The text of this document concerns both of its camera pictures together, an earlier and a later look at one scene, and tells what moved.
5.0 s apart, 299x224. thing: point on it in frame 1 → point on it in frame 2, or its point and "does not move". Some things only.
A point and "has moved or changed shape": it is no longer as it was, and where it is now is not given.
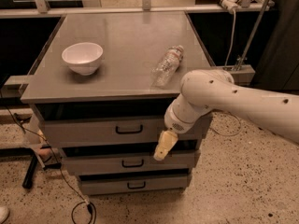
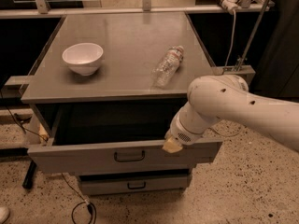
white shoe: (4, 214) does not move
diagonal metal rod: (258, 28) does not move
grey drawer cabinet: (102, 83) does not move
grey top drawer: (110, 130) has moved or changed shape
